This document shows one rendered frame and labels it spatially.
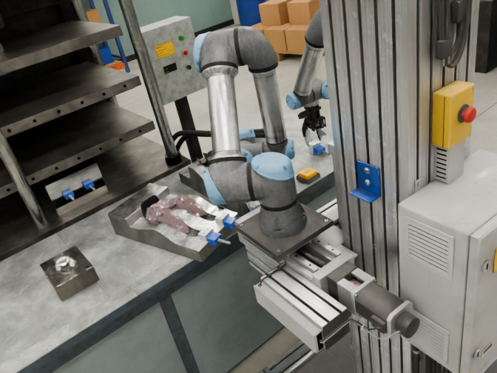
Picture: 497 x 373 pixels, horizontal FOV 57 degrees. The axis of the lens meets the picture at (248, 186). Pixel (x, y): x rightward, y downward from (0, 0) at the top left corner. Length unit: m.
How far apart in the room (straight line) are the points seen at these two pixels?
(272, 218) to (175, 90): 1.42
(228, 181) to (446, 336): 0.70
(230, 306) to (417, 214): 1.19
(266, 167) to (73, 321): 0.89
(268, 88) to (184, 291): 0.89
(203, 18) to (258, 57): 8.29
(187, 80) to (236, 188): 1.42
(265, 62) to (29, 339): 1.21
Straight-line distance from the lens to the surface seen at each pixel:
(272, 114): 1.52
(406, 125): 1.08
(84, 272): 1.83
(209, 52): 1.43
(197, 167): 2.12
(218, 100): 1.39
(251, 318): 2.23
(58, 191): 2.41
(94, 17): 8.15
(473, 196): 1.17
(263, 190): 1.30
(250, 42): 1.42
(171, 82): 2.60
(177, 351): 2.05
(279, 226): 1.37
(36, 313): 1.87
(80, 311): 1.77
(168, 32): 2.57
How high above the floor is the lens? 1.87
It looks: 30 degrees down
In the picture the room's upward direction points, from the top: 12 degrees counter-clockwise
